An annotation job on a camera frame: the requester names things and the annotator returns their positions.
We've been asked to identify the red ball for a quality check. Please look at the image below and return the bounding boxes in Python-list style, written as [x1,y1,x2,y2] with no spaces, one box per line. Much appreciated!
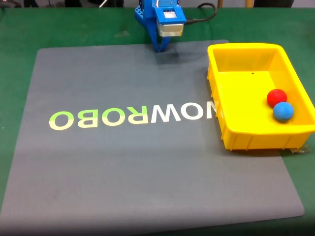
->
[266,88,288,108]

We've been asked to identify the yellow plastic bin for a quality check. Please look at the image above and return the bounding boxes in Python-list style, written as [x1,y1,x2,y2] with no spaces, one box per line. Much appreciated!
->
[206,43,315,152]

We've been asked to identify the blue ball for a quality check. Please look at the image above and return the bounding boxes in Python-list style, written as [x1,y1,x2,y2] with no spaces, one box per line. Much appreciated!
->
[272,102,295,122]

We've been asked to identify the grey mat with lettering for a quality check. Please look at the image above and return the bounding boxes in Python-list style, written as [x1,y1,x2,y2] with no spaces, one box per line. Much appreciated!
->
[0,39,305,236]

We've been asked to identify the clear tape piece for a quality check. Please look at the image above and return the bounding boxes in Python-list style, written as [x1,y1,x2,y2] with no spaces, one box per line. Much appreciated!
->
[290,144,311,154]

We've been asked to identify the silver camera with blue mount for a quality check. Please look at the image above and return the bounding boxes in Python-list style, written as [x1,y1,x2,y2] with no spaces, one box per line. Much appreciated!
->
[152,5,187,38]

